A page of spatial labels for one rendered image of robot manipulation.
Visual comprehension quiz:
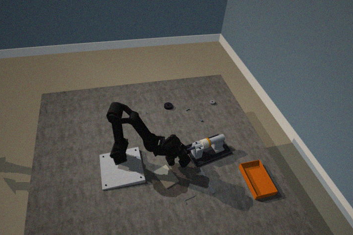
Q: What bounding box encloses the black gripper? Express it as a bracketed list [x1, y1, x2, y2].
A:
[168, 143, 191, 168]

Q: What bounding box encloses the black rubber washer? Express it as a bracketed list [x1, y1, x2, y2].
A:
[164, 102, 173, 110]

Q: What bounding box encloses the orange rectangular tray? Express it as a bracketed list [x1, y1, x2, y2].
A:
[239, 160, 278, 200]

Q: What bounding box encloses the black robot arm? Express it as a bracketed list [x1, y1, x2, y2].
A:
[106, 102, 181, 166]

